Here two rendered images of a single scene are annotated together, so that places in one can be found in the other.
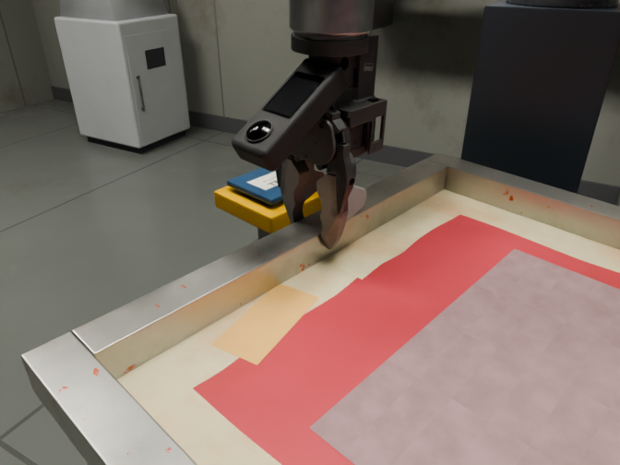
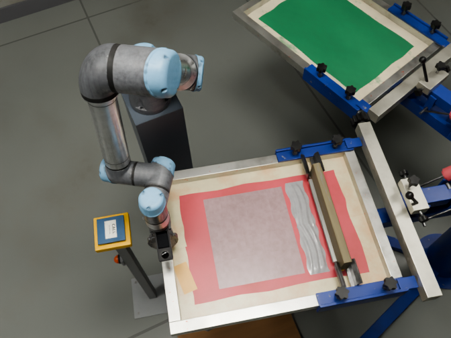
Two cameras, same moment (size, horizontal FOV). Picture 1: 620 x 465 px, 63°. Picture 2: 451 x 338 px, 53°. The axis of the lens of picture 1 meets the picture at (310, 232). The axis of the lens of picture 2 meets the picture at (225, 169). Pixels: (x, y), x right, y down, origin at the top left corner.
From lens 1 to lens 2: 1.28 m
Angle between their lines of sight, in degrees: 46
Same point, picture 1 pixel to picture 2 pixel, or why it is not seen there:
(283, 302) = (181, 270)
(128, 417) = (203, 319)
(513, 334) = (226, 231)
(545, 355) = (235, 231)
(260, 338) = (190, 283)
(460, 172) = not seen: hidden behind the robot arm
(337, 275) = (180, 251)
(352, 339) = (204, 264)
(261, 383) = (203, 290)
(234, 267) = (170, 276)
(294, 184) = not seen: hidden behind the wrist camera
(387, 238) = (175, 225)
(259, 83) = not seen: outside the picture
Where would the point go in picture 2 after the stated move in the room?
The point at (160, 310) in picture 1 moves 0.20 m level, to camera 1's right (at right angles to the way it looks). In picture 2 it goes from (175, 301) to (212, 253)
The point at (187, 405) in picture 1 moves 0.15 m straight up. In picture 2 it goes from (198, 308) to (194, 296)
